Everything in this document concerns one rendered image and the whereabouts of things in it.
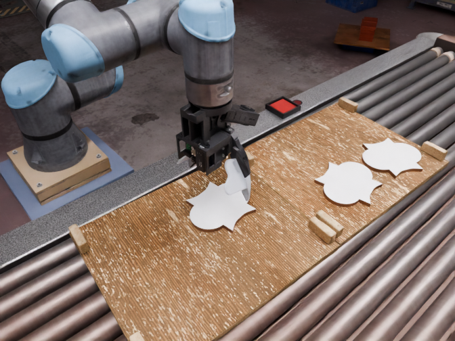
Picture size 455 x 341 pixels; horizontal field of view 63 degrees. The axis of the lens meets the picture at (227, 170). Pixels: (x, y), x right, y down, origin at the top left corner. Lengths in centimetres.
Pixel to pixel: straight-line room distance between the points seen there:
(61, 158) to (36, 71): 21
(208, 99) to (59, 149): 50
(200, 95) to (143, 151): 195
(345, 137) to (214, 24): 61
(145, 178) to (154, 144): 164
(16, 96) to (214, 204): 47
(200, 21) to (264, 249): 43
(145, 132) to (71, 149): 172
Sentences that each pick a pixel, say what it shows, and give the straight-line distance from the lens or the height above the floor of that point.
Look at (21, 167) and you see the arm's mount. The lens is 105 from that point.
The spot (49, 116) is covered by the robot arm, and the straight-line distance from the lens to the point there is 93.
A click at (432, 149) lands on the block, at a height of 95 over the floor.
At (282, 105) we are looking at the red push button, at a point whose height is 93.
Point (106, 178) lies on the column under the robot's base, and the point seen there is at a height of 87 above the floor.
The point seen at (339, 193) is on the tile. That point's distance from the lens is 84.
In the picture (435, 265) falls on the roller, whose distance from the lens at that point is 83.
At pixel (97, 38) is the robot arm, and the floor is 133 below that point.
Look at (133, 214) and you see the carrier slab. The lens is 81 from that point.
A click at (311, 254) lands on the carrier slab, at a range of 74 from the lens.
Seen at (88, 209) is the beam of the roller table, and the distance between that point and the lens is 88.
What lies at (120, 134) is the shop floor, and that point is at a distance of 268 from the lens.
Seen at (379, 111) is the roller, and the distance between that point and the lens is 122.
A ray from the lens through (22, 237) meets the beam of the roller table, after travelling 88.
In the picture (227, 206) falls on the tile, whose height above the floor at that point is 95.
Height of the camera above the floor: 152
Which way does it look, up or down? 42 degrees down
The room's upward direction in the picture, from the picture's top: straight up
